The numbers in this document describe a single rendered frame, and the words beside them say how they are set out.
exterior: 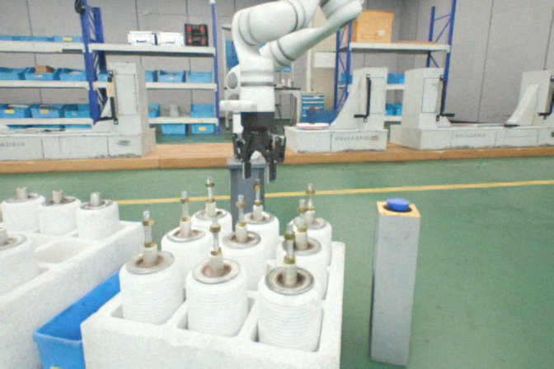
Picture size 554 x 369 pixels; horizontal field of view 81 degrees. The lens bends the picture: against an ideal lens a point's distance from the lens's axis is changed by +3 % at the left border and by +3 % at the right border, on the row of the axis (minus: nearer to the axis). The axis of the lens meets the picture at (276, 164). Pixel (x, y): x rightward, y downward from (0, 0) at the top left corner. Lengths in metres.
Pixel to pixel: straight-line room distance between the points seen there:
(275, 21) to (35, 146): 2.51
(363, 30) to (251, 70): 5.29
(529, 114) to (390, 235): 3.54
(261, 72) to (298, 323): 0.45
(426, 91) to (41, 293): 3.01
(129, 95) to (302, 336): 2.46
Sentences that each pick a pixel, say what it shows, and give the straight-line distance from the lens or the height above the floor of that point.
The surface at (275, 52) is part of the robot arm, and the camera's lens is 1.01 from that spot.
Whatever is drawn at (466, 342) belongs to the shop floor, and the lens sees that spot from 0.90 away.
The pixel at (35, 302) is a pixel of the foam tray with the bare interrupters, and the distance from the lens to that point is 0.79.
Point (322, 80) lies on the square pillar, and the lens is 7.08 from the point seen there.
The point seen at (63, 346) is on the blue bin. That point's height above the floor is 0.11.
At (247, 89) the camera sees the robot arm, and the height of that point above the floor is 0.54.
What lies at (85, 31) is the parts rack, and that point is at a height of 1.48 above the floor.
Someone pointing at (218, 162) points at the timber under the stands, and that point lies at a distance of 2.60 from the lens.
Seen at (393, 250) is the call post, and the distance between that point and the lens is 0.66.
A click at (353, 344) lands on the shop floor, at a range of 0.81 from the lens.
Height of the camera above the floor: 0.52
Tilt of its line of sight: 11 degrees down
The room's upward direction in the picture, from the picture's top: straight up
